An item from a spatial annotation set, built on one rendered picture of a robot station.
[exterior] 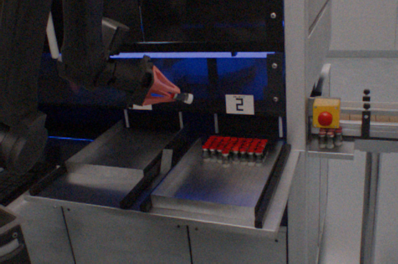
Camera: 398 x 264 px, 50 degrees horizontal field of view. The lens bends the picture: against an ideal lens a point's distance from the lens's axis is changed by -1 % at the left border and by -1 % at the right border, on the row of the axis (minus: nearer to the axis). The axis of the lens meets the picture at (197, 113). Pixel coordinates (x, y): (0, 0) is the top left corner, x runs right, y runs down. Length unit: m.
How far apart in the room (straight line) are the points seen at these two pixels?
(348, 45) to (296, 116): 4.67
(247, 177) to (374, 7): 4.81
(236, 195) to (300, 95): 0.35
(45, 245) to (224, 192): 1.12
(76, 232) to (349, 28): 4.69
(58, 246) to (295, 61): 1.30
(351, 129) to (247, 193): 0.44
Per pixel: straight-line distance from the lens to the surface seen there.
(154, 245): 1.71
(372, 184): 1.52
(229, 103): 1.30
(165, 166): 1.23
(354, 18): 5.85
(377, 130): 1.39
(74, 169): 1.33
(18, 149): 0.63
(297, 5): 1.19
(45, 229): 1.99
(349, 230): 2.50
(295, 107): 1.27
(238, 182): 1.15
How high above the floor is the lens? 1.46
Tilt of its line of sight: 21 degrees down
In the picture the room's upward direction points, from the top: 5 degrees counter-clockwise
